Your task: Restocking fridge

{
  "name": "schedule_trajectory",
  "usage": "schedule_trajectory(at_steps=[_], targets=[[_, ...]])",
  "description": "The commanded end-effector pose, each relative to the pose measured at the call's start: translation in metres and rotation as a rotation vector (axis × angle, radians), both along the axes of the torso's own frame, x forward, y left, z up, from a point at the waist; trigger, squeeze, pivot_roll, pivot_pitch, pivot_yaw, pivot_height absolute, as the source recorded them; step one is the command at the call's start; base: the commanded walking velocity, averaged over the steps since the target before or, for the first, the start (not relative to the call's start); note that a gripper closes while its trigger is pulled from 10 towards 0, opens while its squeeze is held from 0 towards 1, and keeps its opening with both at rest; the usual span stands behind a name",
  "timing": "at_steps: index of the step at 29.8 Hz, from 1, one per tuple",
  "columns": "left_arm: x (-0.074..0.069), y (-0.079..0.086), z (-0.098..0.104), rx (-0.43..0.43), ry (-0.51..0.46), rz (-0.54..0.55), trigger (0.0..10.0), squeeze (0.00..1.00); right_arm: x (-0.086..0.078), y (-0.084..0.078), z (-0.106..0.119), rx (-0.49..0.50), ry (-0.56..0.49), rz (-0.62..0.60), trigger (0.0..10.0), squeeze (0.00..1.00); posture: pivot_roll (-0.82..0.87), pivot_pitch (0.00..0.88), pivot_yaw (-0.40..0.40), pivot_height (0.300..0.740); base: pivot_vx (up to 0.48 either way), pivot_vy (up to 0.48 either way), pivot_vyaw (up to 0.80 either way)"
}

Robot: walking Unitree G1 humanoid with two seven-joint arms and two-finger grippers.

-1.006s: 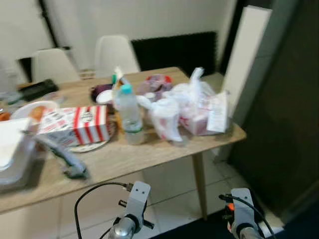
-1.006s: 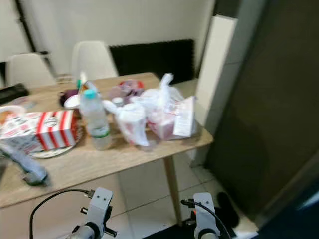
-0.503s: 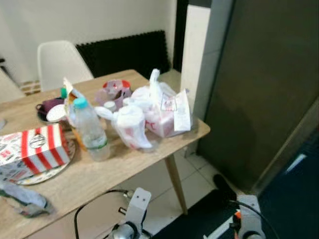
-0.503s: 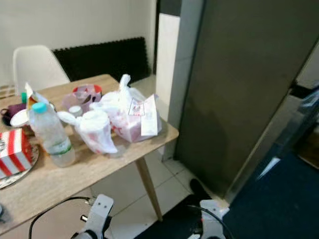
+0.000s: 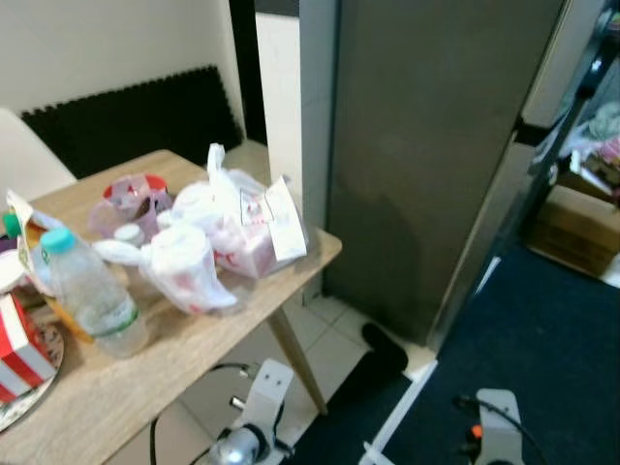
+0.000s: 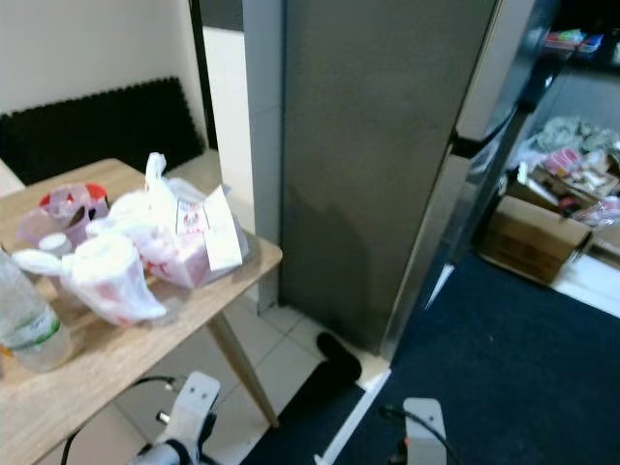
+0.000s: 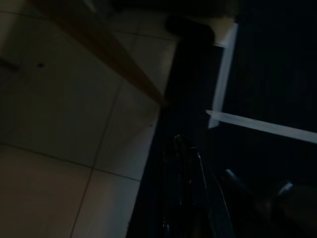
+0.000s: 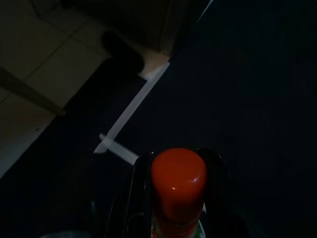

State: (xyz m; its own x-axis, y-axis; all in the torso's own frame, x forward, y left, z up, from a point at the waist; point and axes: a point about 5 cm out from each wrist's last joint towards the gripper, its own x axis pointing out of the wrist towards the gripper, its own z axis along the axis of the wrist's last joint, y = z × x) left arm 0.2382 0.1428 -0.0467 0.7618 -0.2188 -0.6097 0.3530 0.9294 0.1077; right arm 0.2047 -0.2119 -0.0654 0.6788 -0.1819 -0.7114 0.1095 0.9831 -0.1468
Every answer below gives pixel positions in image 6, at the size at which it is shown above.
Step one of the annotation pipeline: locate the dark floor mat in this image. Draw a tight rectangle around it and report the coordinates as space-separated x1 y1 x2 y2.
240 250 620 465

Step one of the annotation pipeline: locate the grey freezer door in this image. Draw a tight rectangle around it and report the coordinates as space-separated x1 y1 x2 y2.
450 0 561 146

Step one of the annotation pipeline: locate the large white plastic bag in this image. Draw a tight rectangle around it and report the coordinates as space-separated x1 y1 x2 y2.
102 152 250 290

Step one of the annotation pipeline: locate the grey fridge body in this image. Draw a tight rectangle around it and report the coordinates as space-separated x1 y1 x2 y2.
241 0 505 357

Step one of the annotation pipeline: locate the white paper receipt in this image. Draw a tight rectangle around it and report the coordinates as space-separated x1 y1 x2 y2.
201 185 247 273

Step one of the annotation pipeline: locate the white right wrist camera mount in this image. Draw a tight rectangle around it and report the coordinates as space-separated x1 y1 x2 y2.
403 396 450 465

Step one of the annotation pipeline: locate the clear plastic water bottle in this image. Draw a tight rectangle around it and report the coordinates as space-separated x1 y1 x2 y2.
0 249 75 375

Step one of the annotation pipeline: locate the pink and red cup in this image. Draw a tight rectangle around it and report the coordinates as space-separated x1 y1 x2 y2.
16 182 110 249

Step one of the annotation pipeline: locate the small knotted white plastic bag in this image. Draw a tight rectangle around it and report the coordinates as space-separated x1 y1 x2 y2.
12 232 169 326

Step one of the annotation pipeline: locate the red tray with items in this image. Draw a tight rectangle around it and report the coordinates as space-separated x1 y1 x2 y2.
544 28 605 55

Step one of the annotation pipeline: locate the tall fridge door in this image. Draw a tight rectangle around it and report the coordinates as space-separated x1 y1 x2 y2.
381 136 510 361

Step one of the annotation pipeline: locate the black foam wall panel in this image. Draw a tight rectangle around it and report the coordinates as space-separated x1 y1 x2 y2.
0 77 210 187

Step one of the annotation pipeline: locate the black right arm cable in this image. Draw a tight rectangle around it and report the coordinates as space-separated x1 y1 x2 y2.
379 402 464 465

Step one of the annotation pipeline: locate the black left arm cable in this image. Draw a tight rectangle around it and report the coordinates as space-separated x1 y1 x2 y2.
61 375 177 465

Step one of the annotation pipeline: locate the light wooden table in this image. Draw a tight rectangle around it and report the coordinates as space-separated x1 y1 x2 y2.
0 158 284 465

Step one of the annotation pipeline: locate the brown cardboard box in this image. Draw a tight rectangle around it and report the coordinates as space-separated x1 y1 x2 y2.
477 194 594 286

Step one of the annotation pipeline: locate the grey green cloth pile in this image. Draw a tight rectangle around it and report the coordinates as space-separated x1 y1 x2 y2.
531 115 620 158

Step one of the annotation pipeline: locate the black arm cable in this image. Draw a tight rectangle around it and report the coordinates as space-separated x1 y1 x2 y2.
379 402 464 465
61 375 177 465

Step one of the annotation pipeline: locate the black cylindrical object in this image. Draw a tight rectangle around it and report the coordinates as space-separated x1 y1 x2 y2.
315 331 366 390

